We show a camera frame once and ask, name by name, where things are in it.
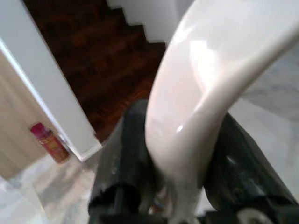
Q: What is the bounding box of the dark wooden staircase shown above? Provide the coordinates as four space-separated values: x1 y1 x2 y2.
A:
23 0 166 143

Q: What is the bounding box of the red spray can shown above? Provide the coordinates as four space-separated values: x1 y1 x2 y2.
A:
29 122 70 164

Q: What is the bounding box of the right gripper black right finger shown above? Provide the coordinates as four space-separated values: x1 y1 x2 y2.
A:
198 112 299 224

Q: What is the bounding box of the cream long-handled dustpan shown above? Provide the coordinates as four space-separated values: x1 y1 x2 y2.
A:
140 0 299 224

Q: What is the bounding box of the light wood cabinet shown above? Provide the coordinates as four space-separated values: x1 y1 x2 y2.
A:
0 50 49 181

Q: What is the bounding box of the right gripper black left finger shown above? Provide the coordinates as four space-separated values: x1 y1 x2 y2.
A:
88 99 164 224

